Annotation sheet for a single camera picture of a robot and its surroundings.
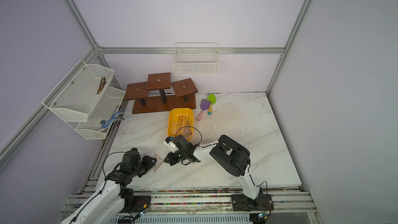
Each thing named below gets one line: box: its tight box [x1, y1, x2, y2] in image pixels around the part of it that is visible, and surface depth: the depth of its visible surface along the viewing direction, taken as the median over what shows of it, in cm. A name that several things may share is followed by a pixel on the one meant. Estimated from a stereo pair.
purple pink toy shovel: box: [196, 99, 211, 122], surface depth 117 cm
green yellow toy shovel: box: [207, 93, 217, 116], surface depth 120 cm
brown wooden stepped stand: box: [123, 72, 198, 115], surface depth 107 cm
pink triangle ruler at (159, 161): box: [153, 154, 165, 173], surface depth 88 cm
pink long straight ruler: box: [177, 114, 184, 132], surface depth 107 cm
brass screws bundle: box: [96, 76, 107, 95], surface depth 83 cm
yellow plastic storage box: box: [166, 107, 195, 142], surface depth 106 cm
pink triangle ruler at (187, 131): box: [182, 127, 192, 138], surface depth 101 cm
